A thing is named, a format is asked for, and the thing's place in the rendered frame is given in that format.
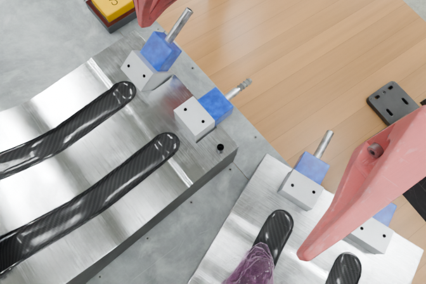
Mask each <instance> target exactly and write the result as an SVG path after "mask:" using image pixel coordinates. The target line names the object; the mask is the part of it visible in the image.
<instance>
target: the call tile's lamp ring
mask: <svg viewBox="0 0 426 284"><path fill-rule="evenodd" d="M91 1H92V0H87V1H86V3H87V4H88V5H89V7H90V8H91V9H92V10H93V11H94V12H95V13H96V14H97V16H98V17H99V18H100V19H101V21H102V22H103V23H104V24H105V25H106V26H107V27H108V28H109V27H110V26H111V25H113V24H115V23H117V22H118V21H119V20H121V19H123V18H125V17H126V16H127V15H130V14H131V13H133V12H134V11H136V9H135V8H133V9H131V10H129V11H128V12H126V13H124V14H123V15H121V16H120V17H118V18H116V19H115V20H113V21H112V22H110V23H108V22H107V21H106V20H105V19H104V18H103V16H102V15H101V14H100V12H99V11H98V10H97V9H96V8H95V7H94V6H93V5H92V4H91ZM133 2H134V0H133Z"/></svg>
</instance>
